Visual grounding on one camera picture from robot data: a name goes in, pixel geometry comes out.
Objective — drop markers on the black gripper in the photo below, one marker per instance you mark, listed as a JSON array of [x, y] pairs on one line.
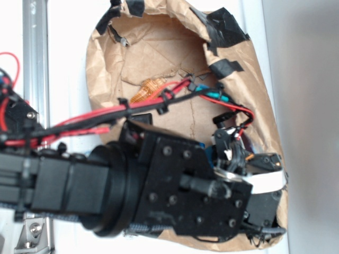
[[180, 190]]

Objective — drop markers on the blue sponge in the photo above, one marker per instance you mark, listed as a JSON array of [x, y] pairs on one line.
[[249, 144]]

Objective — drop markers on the blue rubber ball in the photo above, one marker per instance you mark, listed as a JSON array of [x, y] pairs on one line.
[[211, 154]]

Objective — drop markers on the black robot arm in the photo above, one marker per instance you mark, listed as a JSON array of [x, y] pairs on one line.
[[101, 190]]

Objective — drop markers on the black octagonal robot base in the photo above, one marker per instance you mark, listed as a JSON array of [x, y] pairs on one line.
[[16, 113]]

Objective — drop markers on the brown paper bag bin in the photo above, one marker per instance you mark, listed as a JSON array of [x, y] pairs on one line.
[[139, 40]]

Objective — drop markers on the orange spiral seashell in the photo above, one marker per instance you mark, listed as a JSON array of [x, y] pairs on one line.
[[148, 87]]

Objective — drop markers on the metal corner bracket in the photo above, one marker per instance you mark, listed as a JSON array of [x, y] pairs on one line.
[[29, 240]]

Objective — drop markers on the aluminium extrusion rail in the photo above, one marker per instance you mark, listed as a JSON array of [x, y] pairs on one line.
[[36, 83]]

